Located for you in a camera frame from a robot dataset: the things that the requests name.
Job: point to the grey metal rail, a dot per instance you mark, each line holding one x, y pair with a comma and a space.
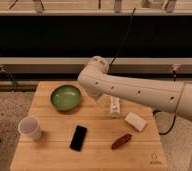
75, 65

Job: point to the green ceramic bowl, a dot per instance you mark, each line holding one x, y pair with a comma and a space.
65, 97

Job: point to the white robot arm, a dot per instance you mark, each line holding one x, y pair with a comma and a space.
167, 96

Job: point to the white plastic bottle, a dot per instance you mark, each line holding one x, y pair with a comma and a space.
114, 106

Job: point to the black smartphone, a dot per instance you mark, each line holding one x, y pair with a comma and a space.
78, 138

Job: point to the white soap bar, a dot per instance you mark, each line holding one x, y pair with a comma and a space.
136, 121

